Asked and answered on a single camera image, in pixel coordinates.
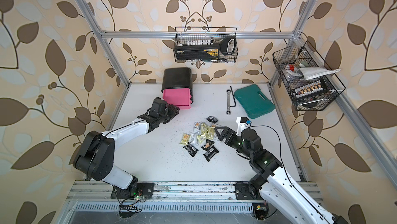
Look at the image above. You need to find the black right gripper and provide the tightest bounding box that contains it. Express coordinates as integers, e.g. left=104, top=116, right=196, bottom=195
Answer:
left=216, top=125, right=253, bottom=160

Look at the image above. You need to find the gold cookie packet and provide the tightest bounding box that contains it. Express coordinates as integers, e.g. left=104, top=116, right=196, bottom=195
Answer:
left=206, top=126, right=215, bottom=140
left=196, top=129, right=208, bottom=145
left=180, top=133, right=191, bottom=145

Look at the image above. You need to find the pink top drawer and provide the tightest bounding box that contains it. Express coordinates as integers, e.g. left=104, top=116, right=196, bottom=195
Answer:
left=163, top=88, right=192, bottom=110

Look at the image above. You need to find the white cookie packet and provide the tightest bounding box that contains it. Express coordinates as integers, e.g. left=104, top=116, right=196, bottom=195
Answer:
left=193, top=122, right=203, bottom=135

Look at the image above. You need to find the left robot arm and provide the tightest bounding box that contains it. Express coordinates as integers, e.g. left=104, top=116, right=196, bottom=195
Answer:
left=73, top=97, right=180, bottom=199

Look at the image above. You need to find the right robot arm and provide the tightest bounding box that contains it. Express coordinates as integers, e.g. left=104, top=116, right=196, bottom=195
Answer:
left=215, top=127, right=347, bottom=224

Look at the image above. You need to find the black drawer cabinet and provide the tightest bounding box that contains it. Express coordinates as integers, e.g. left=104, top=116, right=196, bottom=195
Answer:
left=161, top=67, right=194, bottom=104

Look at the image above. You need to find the black cookie packet orange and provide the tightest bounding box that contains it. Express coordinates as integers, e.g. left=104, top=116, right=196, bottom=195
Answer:
left=202, top=139, right=215, bottom=151

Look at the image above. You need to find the silver ratchet wrench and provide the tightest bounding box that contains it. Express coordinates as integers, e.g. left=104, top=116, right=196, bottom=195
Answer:
left=226, top=89, right=231, bottom=115

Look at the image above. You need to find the small black round object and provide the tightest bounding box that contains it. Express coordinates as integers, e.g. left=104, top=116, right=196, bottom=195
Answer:
left=206, top=116, right=218, bottom=124

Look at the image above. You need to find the black cookie packet right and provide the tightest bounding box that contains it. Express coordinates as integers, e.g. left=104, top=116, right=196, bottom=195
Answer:
left=202, top=145, right=219, bottom=162

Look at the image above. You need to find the black cookie packet left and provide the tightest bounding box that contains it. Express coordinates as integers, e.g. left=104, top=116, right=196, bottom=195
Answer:
left=184, top=144, right=198, bottom=157

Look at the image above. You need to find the green plastic tool case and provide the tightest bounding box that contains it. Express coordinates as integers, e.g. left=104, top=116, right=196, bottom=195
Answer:
left=234, top=84, right=275, bottom=119

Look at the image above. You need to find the black hex key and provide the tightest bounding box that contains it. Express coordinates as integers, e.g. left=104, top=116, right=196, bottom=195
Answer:
left=230, top=86, right=237, bottom=108

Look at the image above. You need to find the black yellow tool box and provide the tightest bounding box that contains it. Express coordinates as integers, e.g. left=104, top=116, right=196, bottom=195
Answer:
left=173, top=36, right=238, bottom=63

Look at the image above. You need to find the drill bit set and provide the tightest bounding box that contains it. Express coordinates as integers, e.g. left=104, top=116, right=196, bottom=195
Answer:
left=293, top=80, right=329, bottom=99

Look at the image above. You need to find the white paper in basket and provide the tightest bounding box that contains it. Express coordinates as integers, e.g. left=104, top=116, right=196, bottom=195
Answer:
left=297, top=67, right=341, bottom=80

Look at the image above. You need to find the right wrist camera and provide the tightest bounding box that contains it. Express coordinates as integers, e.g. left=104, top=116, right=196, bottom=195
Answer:
left=236, top=117, right=251, bottom=136

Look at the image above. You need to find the back wire basket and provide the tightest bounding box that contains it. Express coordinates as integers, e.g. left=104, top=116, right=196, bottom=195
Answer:
left=173, top=26, right=238, bottom=63

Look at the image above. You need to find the wire basket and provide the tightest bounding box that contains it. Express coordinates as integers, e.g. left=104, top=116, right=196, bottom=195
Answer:
left=173, top=26, right=238, bottom=63
left=273, top=41, right=346, bottom=111

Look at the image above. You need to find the right wire basket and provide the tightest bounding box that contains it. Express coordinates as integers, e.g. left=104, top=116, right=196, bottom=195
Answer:
left=273, top=41, right=346, bottom=111

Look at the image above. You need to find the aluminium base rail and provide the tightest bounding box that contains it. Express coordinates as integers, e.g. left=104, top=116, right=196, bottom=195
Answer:
left=66, top=179, right=323, bottom=204

